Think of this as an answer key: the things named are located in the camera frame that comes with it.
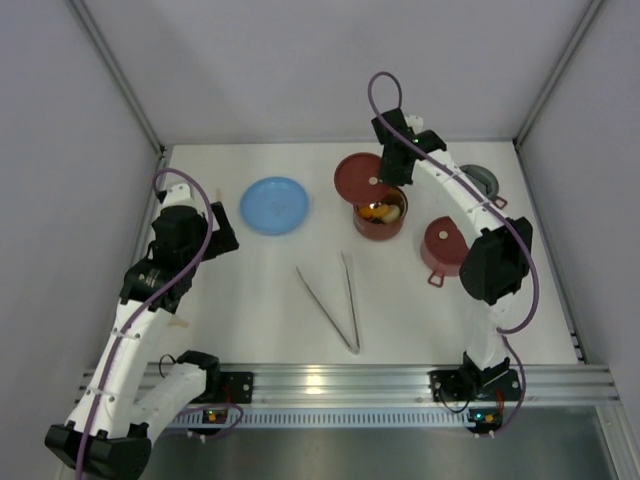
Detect dark red lid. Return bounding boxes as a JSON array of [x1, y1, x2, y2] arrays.
[[424, 216, 469, 264], [334, 152, 391, 205]]

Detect beige round food slice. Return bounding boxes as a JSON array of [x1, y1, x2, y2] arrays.
[[381, 204, 402, 224]]

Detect orange round food slice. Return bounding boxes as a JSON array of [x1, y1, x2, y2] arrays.
[[358, 203, 389, 221]]

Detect dark red lunch container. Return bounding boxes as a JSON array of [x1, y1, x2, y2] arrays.
[[352, 187, 408, 241]]

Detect pink lunch container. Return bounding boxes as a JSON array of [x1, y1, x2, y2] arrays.
[[420, 232, 469, 288]]

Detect metal tongs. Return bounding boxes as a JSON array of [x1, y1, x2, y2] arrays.
[[295, 251, 362, 356]]

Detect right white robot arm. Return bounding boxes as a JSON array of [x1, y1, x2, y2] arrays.
[[372, 108, 540, 400]]

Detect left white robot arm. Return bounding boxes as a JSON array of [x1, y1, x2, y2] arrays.
[[45, 202, 239, 479]]

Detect blue plate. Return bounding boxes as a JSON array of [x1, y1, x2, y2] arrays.
[[239, 176, 310, 236]]

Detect grey top lid with clasps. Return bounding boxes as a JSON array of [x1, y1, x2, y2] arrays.
[[461, 164, 508, 210]]

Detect wooden spoon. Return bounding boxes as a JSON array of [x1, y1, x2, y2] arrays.
[[168, 315, 190, 329]]

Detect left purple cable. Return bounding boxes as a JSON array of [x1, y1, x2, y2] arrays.
[[74, 167, 214, 474]]

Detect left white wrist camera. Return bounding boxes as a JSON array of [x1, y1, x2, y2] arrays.
[[158, 182, 194, 209]]

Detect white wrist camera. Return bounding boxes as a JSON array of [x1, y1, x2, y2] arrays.
[[158, 182, 194, 209], [405, 114, 424, 134]]

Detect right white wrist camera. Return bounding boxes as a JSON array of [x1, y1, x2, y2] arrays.
[[405, 114, 424, 134]]

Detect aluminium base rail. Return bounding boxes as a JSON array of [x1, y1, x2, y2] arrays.
[[82, 362, 621, 431]]

